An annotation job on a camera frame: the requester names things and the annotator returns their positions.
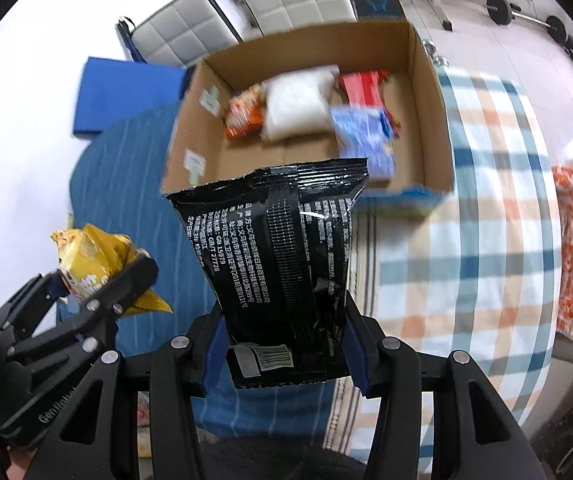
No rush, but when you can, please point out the yellow panda snack bag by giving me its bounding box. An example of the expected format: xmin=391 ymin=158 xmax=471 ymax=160
xmin=51 ymin=223 xmax=150 ymax=300

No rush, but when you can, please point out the black snack bag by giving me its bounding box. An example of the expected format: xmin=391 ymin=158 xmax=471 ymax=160
xmin=166 ymin=158 xmax=369 ymax=389

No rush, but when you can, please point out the orange panda snack bag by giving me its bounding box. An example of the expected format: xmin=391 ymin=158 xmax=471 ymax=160
xmin=224 ymin=84 xmax=266 ymax=139

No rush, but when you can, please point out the blue tissue pack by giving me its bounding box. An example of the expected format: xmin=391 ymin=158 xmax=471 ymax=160
xmin=330 ymin=105 xmax=395 ymax=181

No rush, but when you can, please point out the white soft pouch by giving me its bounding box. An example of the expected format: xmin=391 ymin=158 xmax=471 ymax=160
xmin=260 ymin=65 xmax=340 ymax=143

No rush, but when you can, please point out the checkered plaid cushion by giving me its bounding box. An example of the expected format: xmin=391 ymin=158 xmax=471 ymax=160
xmin=323 ymin=66 xmax=563 ymax=476

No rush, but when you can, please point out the open cardboard box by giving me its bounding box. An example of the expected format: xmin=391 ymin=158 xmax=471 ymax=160
xmin=160 ymin=20 xmax=455 ymax=217

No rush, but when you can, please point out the blue foam mat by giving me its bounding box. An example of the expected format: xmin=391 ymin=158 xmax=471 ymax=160
xmin=73 ymin=58 xmax=191 ymax=136

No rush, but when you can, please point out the left white quilted chair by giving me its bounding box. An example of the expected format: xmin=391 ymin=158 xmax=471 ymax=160
xmin=130 ymin=0 xmax=243 ymax=68

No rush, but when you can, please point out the red snack packet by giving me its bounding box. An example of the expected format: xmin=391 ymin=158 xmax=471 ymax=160
xmin=339 ymin=70 xmax=401 ymax=136

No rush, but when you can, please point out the floor barbell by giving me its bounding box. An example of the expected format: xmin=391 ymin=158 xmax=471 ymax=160
xmin=485 ymin=0 xmax=569 ymax=44

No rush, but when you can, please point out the black blue bench pad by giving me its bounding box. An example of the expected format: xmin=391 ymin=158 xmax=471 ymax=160
xmin=353 ymin=0 xmax=406 ymax=18

